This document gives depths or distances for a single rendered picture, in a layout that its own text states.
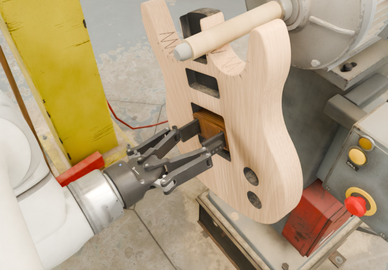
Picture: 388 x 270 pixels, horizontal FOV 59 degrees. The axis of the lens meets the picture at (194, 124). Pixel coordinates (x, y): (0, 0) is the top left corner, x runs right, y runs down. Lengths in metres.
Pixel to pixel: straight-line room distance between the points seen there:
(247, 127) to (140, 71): 1.95
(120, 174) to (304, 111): 0.56
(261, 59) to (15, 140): 0.32
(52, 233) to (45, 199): 0.05
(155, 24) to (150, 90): 1.64
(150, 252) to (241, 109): 1.22
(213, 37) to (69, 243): 0.36
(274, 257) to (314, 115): 0.63
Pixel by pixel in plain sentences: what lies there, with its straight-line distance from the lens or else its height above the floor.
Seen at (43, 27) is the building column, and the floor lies 0.85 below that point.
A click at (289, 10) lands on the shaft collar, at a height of 1.26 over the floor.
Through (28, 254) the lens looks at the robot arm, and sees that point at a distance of 0.32.
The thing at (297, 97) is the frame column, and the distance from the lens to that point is 0.94.
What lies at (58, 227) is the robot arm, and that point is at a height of 1.10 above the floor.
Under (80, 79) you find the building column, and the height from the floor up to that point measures 0.56.
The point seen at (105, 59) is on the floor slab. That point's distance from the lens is 2.62.
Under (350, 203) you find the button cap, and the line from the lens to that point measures 0.70.
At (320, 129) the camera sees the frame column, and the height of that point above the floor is 0.88.
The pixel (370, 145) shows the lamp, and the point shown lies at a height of 1.11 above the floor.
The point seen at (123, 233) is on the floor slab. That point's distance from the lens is 1.72.
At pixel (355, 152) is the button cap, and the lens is 0.65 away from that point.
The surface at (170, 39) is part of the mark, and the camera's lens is 0.68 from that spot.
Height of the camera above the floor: 1.55
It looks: 49 degrees down
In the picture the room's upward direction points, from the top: straight up
